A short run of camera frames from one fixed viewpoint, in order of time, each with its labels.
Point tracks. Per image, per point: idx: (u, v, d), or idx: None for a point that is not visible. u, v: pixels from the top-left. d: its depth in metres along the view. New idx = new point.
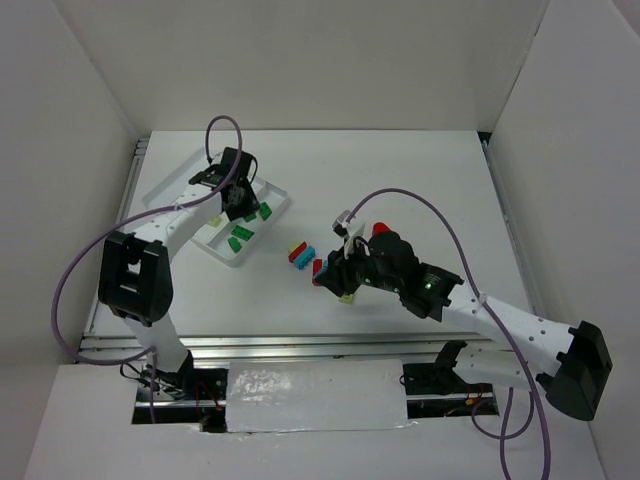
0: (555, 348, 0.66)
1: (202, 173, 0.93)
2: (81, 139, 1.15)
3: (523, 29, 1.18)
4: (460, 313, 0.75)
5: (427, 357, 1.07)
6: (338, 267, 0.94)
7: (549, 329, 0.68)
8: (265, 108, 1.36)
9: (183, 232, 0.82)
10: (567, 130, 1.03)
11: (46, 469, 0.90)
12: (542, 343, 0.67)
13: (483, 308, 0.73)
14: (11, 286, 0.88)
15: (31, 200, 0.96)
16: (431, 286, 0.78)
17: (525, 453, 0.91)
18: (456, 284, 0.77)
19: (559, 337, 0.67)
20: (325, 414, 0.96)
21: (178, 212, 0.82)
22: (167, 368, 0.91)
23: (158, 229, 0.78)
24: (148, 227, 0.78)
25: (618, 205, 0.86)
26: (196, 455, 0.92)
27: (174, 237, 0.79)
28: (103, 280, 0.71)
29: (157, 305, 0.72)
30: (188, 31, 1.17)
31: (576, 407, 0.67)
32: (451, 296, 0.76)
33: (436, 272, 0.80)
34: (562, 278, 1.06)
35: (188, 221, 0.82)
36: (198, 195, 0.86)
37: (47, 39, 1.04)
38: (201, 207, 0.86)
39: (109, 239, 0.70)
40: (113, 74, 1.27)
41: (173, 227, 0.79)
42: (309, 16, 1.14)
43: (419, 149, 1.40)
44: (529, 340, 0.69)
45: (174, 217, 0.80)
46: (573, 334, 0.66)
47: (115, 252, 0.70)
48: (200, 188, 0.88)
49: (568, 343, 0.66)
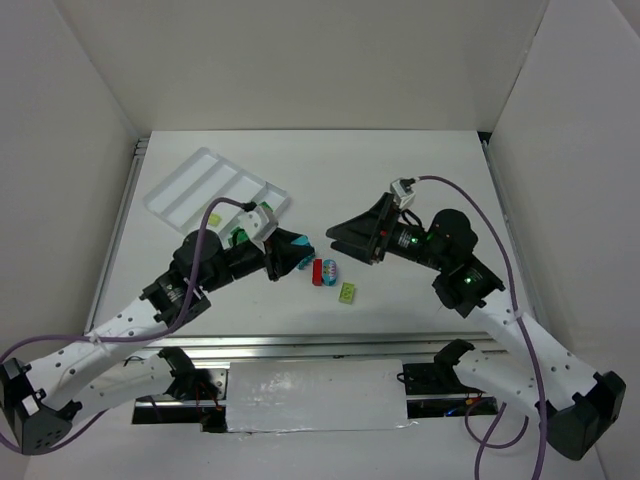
0: (575, 387, 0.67)
1: (170, 271, 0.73)
2: (79, 138, 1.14)
3: (525, 29, 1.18)
4: (490, 320, 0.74)
5: (426, 357, 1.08)
6: (390, 210, 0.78)
7: (574, 366, 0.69)
8: (266, 106, 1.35)
9: (95, 370, 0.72)
10: (568, 131, 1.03)
11: (46, 470, 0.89)
12: (562, 378, 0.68)
13: (515, 323, 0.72)
14: (11, 290, 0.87)
15: (30, 199, 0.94)
16: (472, 281, 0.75)
17: (524, 457, 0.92)
18: (496, 289, 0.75)
19: (581, 376, 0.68)
20: (326, 414, 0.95)
21: (92, 348, 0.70)
22: (156, 391, 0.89)
23: (57, 369, 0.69)
24: (50, 361, 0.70)
25: (618, 206, 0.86)
26: (197, 454, 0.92)
27: (77, 379, 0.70)
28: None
29: (37, 442, 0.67)
30: (187, 30, 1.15)
31: (569, 446, 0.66)
32: (487, 299, 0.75)
33: (481, 269, 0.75)
34: (561, 277, 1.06)
35: (99, 363, 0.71)
36: (134, 321, 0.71)
37: (45, 36, 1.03)
38: (128, 345, 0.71)
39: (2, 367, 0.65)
40: (111, 73, 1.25)
41: (74, 370, 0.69)
42: (308, 13, 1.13)
43: (419, 150, 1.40)
44: (551, 370, 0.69)
45: (82, 354, 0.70)
46: (596, 380, 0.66)
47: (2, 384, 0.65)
48: (141, 313, 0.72)
49: (588, 387, 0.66)
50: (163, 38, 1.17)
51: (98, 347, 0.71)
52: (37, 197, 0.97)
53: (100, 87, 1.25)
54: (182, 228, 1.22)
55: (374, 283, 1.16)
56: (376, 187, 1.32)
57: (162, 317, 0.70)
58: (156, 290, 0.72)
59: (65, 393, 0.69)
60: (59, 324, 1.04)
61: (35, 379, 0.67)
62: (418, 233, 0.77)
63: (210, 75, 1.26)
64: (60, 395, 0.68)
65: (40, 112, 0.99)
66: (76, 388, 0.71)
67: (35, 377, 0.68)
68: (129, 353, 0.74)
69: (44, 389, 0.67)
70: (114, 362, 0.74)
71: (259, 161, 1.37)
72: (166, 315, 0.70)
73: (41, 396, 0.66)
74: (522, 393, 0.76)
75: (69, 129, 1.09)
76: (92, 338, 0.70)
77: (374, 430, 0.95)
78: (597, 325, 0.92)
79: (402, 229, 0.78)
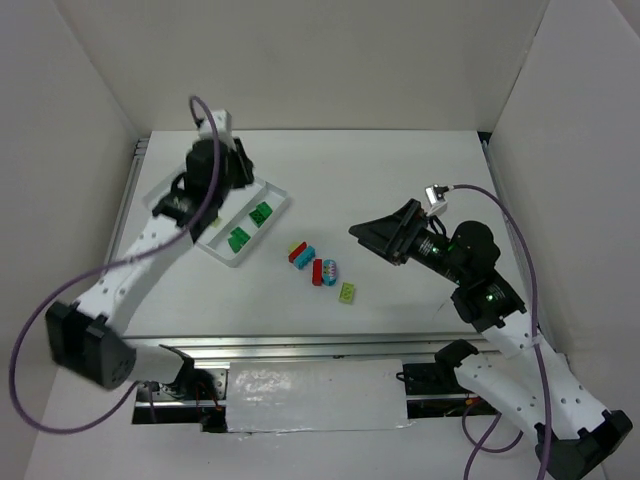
0: (582, 421, 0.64)
1: (166, 196, 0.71)
2: (79, 138, 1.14)
3: (524, 29, 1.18)
4: (506, 341, 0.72)
5: (426, 357, 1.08)
6: (412, 216, 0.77)
7: (584, 400, 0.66)
8: (266, 106, 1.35)
9: (142, 288, 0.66)
10: (568, 130, 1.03)
11: (46, 470, 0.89)
12: (570, 411, 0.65)
13: (531, 349, 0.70)
14: (11, 290, 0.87)
15: (30, 199, 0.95)
16: (493, 299, 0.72)
17: (522, 458, 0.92)
18: (517, 310, 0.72)
19: (590, 412, 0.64)
20: (326, 414, 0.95)
21: (131, 270, 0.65)
22: (164, 378, 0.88)
23: (105, 295, 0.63)
24: (95, 290, 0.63)
25: (618, 205, 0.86)
26: (197, 455, 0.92)
27: (128, 300, 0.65)
28: (54, 351, 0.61)
29: (111, 371, 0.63)
30: (187, 30, 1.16)
31: (566, 478, 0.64)
32: (507, 320, 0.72)
33: (503, 287, 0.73)
34: (562, 277, 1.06)
35: (144, 278, 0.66)
36: (159, 235, 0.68)
37: (44, 36, 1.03)
38: (163, 253, 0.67)
39: (48, 318, 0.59)
40: (111, 73, 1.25)
41: (124, 290, 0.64)
42: (307, 13, 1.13)
43: (420, 150, 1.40)
44: (560, 401, 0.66)
45: (124, 276, 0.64)
46: (604, 417, 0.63)
47: (56, 331, 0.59)
48: (161, 224, 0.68)
49: (595, 423, 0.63)
50: (163, 38, 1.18)
51: (135, 266, 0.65)
52: (37, 197, 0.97)
53: (100, 87, 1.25)
54: None
55: (374, 283, 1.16)
56: (377, 187, 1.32)
57: (183, 222, 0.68)
58: (165, 208, 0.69)
59: (123, 314, 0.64)
60: None
61: (88, 308, 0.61)
62: (440, 243, 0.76)
63: (209, 76, 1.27)
64: (119, 318, 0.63)
65: (40, 111, 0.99)
66: (128, 313, 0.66)
67: (88, 307, 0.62)
68: (164, 268, 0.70)
69: (104, 312, 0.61)
70: (153, 278, 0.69)
71: (260, 161, 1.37)
72: (188, 218, 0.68)
73: (105, 317, 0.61)
74: (522, 410, 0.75)
75: (69, 128, 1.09)
76: (126, 259, 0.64)
77: (374, 430, 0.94)
78: (598, 325, 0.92)
79: (425, 236, 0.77)
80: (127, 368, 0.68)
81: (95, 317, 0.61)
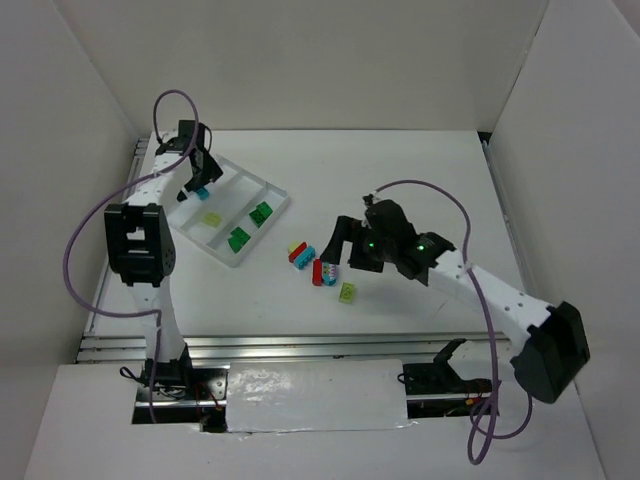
0: (529, 320, 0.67)
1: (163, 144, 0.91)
2: (79, 136, 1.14)
3: (524, 29, 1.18)
4: (445, 277, 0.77)
5: (427, 357, 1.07)
6: (342, 225, 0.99)
7: (526, 302, 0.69)
8: (266, 106, 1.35)
9: (169, 191, 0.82)
10: (568, 129, 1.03)
11: (45, 470, 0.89)
12: (516, 315, 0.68)
13: (467, 274, 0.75)
14: (11, 287, 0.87)
15: (30, 197, 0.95)
16: (424, 248, 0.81)
17: (523, 459, 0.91)
18: (448, 251, 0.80)
19: (535, 309, 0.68)
20: (327, 415, 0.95)
21: (159, 178, 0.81)
22: (168, 357, 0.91)
23: (146, 195, 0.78)
24: (136, 195, 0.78)
25: (617, 203, 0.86)
26: (196, 454, 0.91)
27: (163, 201, 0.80)
28: (113, 249, 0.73)
29: (167, 259, 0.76)
30: (188, 28, 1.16)
31: (539, 383, 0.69)
32: (440, 260, 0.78)
33: (429, 236, 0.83)
34: (561, 276, 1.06)
35: (169, 185, 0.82)
36: (170, 158, 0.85)
37: (44, 35, 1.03)
38: (177, 172, 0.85)
39: (108, 212, 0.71)
40: (112, 73, 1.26)
41: (160, 190, 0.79)
42: (308, 14, 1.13)
43: (420, 150, 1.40)
44: (506, 310, 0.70)
45: (157, 182, 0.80)
46: (549, 310, 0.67)
47: (115, 221, 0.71)
48: (169, 157, 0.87)
49: (542, 318, 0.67)
50: (164, 37, 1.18)
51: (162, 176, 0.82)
52: (37, 195, 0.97)
53: (100, 86, 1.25)
54: (181, 227, 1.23)
55: (374, 284, 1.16)
56: (376, 187, 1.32)
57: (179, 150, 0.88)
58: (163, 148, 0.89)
59: None
60: (60, 323, 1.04)
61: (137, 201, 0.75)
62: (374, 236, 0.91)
63: (209, 75, 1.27)
64: None
65: (40, 110, 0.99)
66: None
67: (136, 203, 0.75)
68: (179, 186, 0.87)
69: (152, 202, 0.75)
70: (173, 194, 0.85)
71: (260, 161, 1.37)
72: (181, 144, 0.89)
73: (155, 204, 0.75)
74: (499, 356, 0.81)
75: (69, 126, 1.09)
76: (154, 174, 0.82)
77: (374, 430, 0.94)
78: (598, 323, 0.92)
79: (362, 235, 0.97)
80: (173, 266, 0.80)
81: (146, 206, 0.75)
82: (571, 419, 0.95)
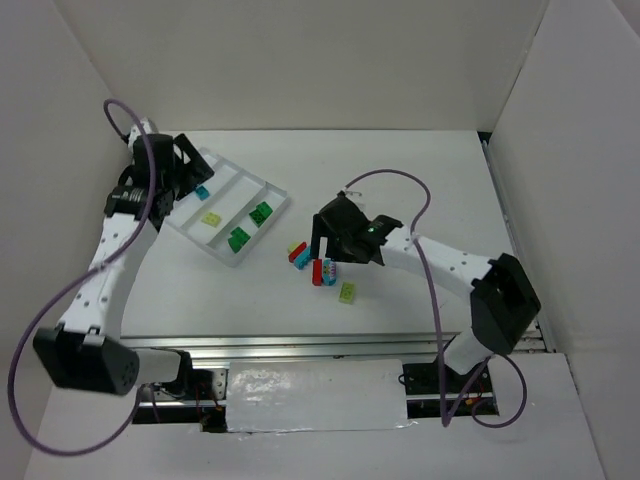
0: (472, 275, 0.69)
1: (117, 189, 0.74)
2: (79, 136, 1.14)
3: (524, 29, 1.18)
4: (395, 252, 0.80)
5: (426, 357, 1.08)
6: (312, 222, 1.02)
7: (469, 260, 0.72)
8: (265, 105, 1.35)
9: (121, 288, 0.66)
10: (568, 129, 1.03)
11: (45, 470, 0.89)
12: (460, 272, 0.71)
13: (414, 245, 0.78)
14: (11, 287, 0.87)
15: (29, 197, 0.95)
16: (373, 230, 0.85)
17: (523, 460, 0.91)
18: (396, 227, 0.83)
19: (477, 264, 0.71)
20: (328, 415, 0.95)
21: (102, 275, 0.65)
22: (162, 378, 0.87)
23: (87, 308, 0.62)
24: (74, 307, 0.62)
25: (618, 203, 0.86)
26: (196, 454, 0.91)
27: (113, 306, 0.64)
28: (56, 377, 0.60)
29: (123, 376, 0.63)
30: (187, 28, 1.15)
31: (495, 338, 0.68)
32: (390, 237, 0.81)
33: (379, 218, 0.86)
34: (561, 276, 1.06)
35: (119, 282, 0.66)
36: (121, 233, 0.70)
37: (44, 34, 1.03)
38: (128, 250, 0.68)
39: (40, 348, 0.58)
40: (112, 73, 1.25)
41: (106, 297, 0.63)
42: (308, 14, 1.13)
43: (420, 150, 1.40)
44: (451, 270, 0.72)
45: (100, 283, 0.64)
46: (491, 264, 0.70)
47: (51, 354, 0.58)
48: (120, 222, 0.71)
49: (484, 272, 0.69)
50: (164, 37, 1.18)
51: (107, 269, 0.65)
52: (36, 195, 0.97)
53: (100, 85, 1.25)
54: (181, 227, 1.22)
55: (374, 284, 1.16)
56: (376, 186, 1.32)
57: (136, 212, 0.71)
58: (115, 202, 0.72)
59: (115, 317, 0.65)
60: (60, 323, 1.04)
61: (75, 326, 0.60)
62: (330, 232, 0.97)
63: (209, 75, 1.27)
64: (112, 321, 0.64)
65: (39, 110, 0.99)
66: (116, 317, 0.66)
67: (75, 326, 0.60)
68: (135, 269, 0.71)
69: (94, 325, 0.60)
70: (129, 282, 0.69)
71: (260, 161, 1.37)
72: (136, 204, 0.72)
73: (98, 328, 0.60)
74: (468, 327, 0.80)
75: (68, 126, 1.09)
76: (97, 267, 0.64)
77: (374, 429, 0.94)
78: (598, 323, 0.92)
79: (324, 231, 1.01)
80: (134, 370, 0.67)
81: (87, 331, 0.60)
82: (571, 418, 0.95)
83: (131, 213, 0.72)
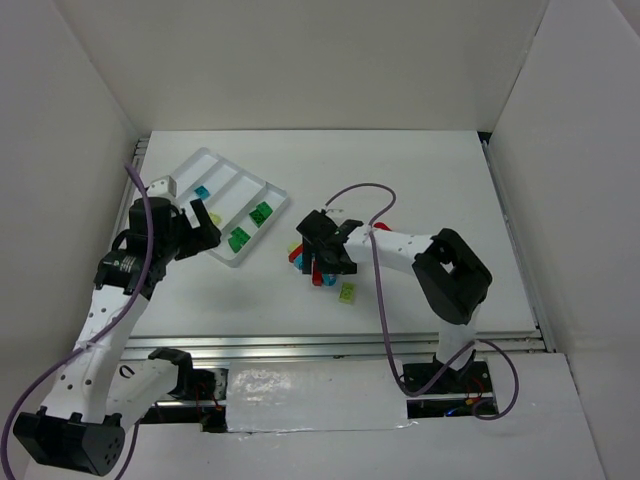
0: (416, 250, 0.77)
1: (109, 259, 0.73)
2: (79, 136, 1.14)
3: (524, 29, 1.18)
4: (356, 246, 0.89)
5: (427, 357, 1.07)
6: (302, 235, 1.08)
7: (415, 238, 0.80)
8: (265, 106, 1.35)
9: (108, 367, 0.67)
10: (567, 129, 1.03)
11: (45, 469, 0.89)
12: (406, 250, 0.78)
13: (370, 237, 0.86)
14: (11, 287, 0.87)
15: (29, 197, 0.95)
16: (339, 232, 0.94)
17: (522, 460, 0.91)
18: (358, 226, 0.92)
19: (421, 241, 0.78)
20: (328, 414, 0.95)
21: (87, 355, 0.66)
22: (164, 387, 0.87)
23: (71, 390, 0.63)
24: (59, 388, 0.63)
25: (617, 203, 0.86)
26: (196, 454, 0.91)
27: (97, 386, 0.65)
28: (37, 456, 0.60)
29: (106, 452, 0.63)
30: (188, 28, 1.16)
31: (448, 307, 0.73)
32: (352, 235, 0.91)
33: (345, 222, 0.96)
34: (561, 276, 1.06)
35: (105, 364, 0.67)
36: (110, 309, 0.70)
37: (44, 34, 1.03)
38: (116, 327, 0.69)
39: (19, 431, 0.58)
40: (112, 73, 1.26)
41: (90, 379, 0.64)
42: (308, 14, 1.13)
43: (419, 150, 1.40)
44: (400, 250, 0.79)
45: (85, 362, 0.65)
46: (432, 239, 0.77)
47: (31, 439, 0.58)
48: (109, 296, 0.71)
49: (426, 246, 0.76)
50: (163, 38, 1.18)
51: (94, 349, 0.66)
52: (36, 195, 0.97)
53: (100, 86, 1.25)
54: None
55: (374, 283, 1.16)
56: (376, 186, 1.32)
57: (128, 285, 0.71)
58: (107, 271, 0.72)
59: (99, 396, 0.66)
60: (61, 323, 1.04)
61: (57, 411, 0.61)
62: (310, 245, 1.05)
63: (209, 75, 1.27)
64: (98, 402, 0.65)
65: (40, 111, 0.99)
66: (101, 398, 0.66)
67: (57, 411, 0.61)
68: (123, 343, 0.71)
69: (76, 411, 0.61)
70: (116, 358, 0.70)
71: (260, 161, 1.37)
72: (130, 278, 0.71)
73: (79, 414, 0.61)
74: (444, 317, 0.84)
75: (68, 126, 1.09)
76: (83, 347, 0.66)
77: (374, 429, 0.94)
78: (598, 323, 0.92)
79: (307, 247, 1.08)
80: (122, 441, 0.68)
81: (68, 416, 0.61)
82: (571, 419, 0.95)
83: (122, 286, 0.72)
